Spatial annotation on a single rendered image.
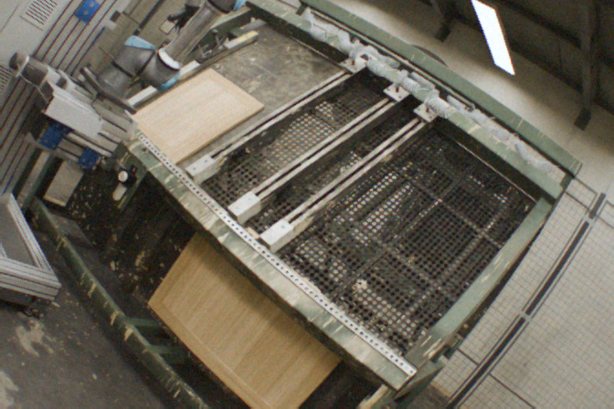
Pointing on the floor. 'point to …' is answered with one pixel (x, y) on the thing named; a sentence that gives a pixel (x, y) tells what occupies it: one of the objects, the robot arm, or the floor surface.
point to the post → (26, 172)
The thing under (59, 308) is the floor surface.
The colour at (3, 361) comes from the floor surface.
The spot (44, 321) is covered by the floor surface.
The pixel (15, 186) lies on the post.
